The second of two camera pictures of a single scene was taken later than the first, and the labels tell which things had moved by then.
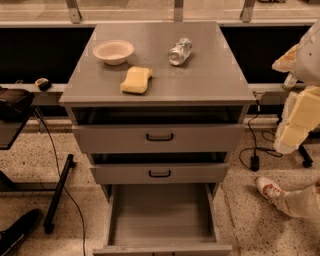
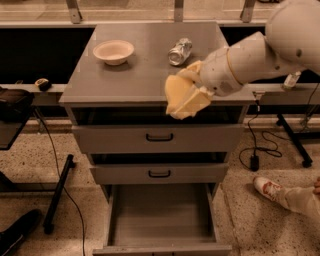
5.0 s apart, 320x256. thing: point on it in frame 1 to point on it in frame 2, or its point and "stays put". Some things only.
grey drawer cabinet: x=159 y=106 stays put
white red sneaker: x=267 y=189 stays put
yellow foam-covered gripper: x=309 y=63 to x=218 y=74
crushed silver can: x=180 y=51 stays put
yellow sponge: x=137 y=80 to x=178 y=90
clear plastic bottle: x=290 y=80 stays put
